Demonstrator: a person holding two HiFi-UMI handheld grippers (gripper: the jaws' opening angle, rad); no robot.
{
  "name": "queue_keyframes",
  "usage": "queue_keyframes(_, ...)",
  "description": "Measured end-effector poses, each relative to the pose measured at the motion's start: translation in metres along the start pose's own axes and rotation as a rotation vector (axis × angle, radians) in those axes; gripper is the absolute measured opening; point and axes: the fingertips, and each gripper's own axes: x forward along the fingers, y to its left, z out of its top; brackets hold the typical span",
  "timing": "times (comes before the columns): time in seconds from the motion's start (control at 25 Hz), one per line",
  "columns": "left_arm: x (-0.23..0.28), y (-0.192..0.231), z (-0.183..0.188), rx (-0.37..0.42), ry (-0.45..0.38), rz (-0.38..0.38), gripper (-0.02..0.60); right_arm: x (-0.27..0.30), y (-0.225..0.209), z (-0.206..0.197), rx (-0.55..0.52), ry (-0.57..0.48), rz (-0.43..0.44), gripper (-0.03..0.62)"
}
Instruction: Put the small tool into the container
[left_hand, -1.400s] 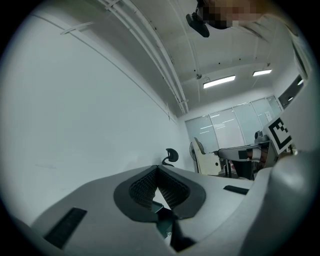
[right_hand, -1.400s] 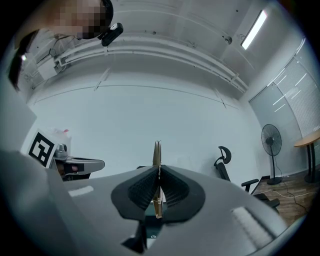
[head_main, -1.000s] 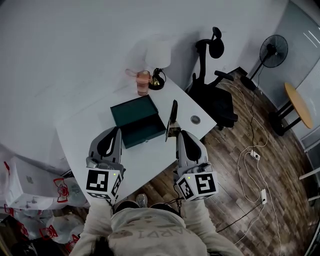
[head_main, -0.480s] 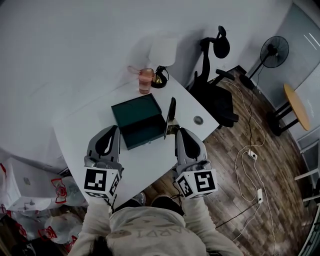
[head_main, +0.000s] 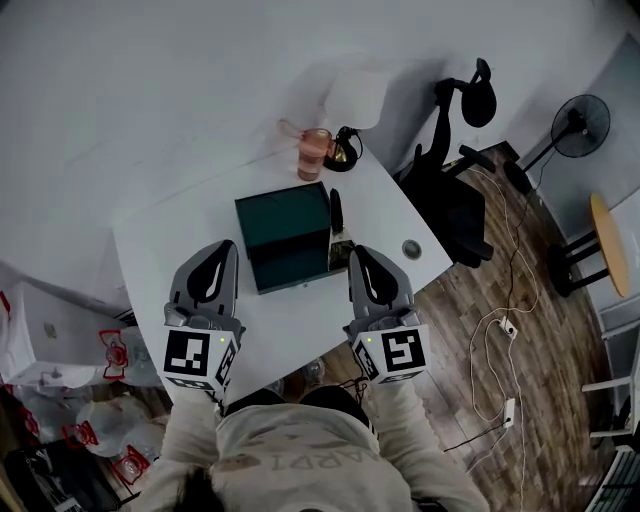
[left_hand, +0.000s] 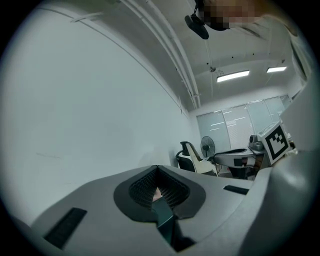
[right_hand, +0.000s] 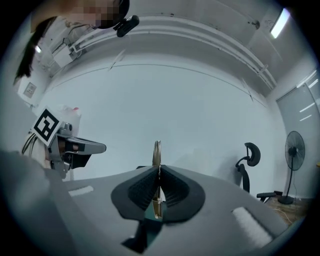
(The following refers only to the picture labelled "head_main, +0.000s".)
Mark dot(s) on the white cardboard box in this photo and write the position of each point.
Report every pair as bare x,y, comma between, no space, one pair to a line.
60,325

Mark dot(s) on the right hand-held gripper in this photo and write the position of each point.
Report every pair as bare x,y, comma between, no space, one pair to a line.
402,350

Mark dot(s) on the person's grey shoe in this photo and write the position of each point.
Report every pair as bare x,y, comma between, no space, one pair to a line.
314,371

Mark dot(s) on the white power strip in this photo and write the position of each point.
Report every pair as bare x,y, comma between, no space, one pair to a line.
509,413
507,327

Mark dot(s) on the pink translucent cup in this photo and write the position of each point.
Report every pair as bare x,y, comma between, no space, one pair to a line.
314,155

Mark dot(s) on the white metal rack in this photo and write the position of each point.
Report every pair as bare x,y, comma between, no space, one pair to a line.
620,380

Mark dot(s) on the person's right forearm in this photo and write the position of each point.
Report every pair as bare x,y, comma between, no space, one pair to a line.
405,430

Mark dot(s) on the black office chair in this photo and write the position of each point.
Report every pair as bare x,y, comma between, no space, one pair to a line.
445,205

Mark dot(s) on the round wooden side table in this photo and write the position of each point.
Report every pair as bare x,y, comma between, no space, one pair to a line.
611,245

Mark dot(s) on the person's beige sweatshirt torso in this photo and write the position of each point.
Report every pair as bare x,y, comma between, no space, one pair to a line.
305,460

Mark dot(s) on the black standing fan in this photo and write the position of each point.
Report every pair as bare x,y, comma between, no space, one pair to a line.
582,125

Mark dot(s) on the dark green box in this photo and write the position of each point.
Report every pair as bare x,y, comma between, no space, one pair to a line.
282,225

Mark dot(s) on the person's left forearm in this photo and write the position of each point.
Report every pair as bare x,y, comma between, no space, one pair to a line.
192,440

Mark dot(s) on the pile of red-labelled plastic bags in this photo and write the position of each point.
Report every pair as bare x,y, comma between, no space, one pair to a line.
107,425

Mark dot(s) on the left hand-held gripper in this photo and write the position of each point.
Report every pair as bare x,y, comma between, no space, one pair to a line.
185,352

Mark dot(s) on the person's black trousers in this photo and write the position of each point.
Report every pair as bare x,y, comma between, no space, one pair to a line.
330,397

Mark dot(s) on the black and silver binder clip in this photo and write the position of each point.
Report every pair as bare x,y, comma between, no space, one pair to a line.
336,212

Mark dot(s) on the white shade desk lamp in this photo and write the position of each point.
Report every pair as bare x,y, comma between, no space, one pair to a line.
357,97

